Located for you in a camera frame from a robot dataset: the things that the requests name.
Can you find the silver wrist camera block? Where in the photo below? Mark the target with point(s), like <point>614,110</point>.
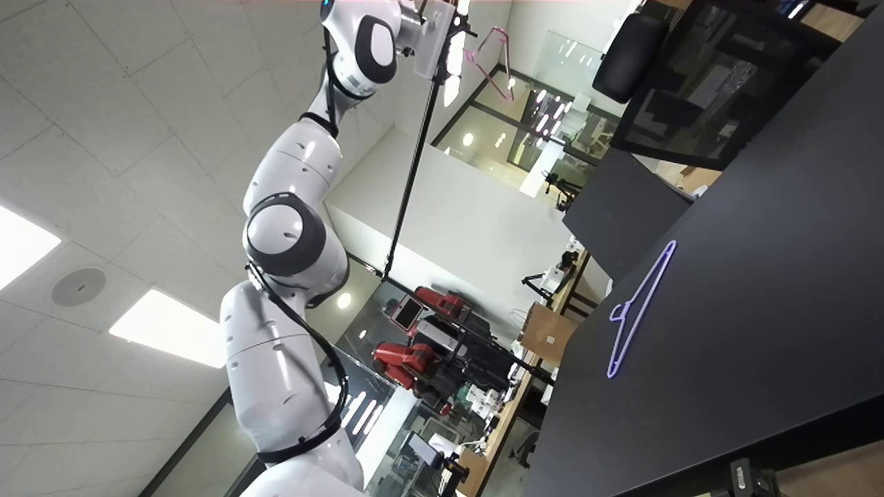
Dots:
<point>435,42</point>

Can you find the large square ceiling light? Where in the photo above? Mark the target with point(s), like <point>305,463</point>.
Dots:
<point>176,326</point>

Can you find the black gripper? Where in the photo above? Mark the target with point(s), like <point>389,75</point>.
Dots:
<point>453,27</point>

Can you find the round ceiling speaker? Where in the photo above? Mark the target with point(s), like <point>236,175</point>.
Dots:
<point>78,288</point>

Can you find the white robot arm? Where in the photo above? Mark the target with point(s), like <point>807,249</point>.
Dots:
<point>278,369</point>

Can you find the red robot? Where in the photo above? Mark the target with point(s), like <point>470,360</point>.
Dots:
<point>404,360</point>

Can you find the black panel board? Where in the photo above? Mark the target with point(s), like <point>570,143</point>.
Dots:
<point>618,217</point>

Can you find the black office chair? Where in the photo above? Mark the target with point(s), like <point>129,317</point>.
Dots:
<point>632,57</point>

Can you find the black rack pole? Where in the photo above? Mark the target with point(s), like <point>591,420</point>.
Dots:
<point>411,183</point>

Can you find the pink coat hanger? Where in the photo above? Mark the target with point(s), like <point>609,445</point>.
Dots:
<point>509,85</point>

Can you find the small square ceiling light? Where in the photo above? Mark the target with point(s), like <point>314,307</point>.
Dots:
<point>24,244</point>

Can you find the cardboard box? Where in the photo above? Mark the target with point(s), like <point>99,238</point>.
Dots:
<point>548,332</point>

